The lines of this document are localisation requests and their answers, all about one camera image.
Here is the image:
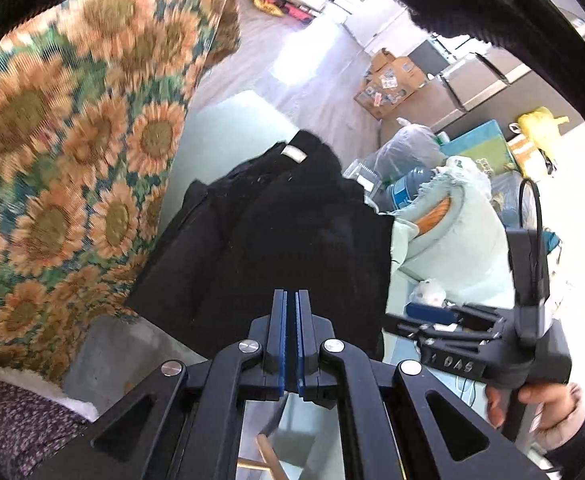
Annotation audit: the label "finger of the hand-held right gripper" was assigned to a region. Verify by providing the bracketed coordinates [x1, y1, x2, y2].
[385, 315, 504, 349]
[405, 303, 505, 323]

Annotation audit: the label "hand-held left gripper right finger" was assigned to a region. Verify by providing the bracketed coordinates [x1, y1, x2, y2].
[295, 289, 548, 480]

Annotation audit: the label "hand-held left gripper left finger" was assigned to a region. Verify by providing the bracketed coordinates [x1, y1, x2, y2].
[30, 289, 289, 480]

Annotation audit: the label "black knit sweater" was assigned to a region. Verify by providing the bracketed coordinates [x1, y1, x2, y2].
[125, 130, 396, 361]

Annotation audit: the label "person's right forearm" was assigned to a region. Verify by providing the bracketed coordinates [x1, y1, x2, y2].
[535, 402, 585, 473]

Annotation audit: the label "person's right hand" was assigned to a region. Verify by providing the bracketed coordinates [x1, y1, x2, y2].
[485, 381, 582, 432]

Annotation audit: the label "white crumpled tissue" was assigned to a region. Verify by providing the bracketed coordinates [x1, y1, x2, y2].
[407, 280, 446, 308]

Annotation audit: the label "rolled light green quilt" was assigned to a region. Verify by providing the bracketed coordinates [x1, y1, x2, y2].
[390, 160, 518, 306]

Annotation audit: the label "wooden stick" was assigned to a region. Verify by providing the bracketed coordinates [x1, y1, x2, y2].
[255, 435, 286, 480]

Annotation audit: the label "blue water bottle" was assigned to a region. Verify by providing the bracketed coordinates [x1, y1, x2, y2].
[383, 167, 441, 213]

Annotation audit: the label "clear plastic bag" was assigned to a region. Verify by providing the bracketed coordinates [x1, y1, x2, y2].
[343, 117, 446, 196]

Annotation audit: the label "green flat box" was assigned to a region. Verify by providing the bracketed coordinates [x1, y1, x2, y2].
[443, 120, 516, 173]

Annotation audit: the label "yellow toy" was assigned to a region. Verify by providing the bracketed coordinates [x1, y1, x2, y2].
[510, 106, 571, 148]

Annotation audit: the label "light green mattress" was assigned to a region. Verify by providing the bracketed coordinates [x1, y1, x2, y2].
[165, 89, 298, 221]

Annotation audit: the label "cardboard box of packets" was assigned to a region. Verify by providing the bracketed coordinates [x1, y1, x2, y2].
[353, 49, 426, 121]

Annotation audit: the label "grey cabinet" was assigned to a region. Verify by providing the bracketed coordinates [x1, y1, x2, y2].
[407, 35, 538, 131]

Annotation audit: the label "purple floral cloth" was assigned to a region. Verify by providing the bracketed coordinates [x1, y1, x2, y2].
[0, 372, 98, 480]

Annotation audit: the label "dark ribbed cloth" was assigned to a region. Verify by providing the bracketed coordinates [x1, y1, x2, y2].
[337, 0, 585, 126]

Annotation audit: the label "colourful packets on floor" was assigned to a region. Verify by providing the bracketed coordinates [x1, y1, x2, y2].
[252, 0, 323, 23]

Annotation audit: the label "sunflower print blanket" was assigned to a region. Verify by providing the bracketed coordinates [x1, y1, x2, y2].
[0, 0, 240, 381]

